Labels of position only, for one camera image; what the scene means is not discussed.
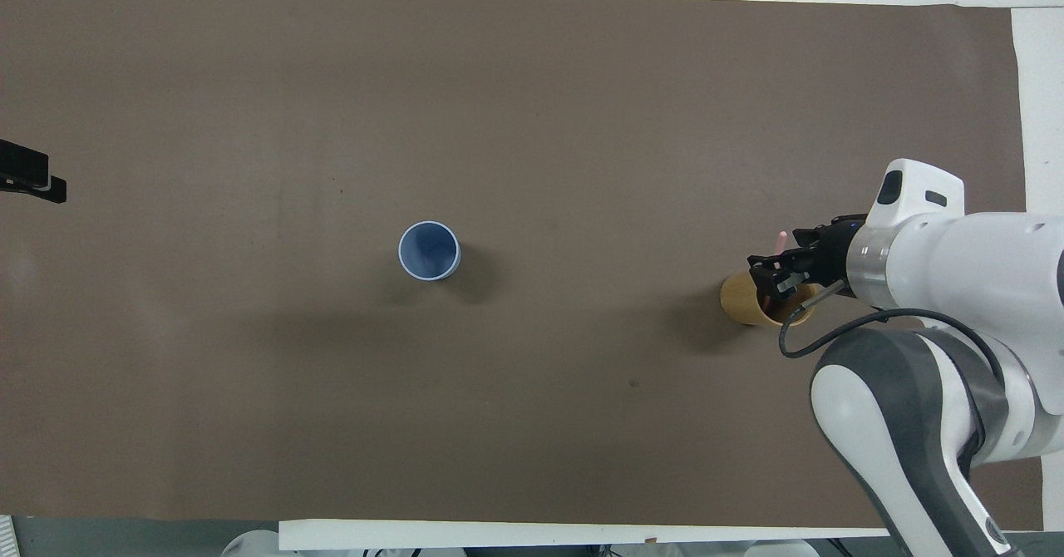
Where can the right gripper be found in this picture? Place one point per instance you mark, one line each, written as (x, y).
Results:
(831, 256)

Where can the pink chopstick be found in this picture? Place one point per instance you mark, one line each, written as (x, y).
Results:
(780, 241)

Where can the blue cup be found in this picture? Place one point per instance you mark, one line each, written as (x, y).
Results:
(428, 250)

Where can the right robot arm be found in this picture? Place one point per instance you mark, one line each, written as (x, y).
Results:
(956, 266)

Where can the brown paper cup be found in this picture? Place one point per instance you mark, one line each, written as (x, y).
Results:
(739, 300)

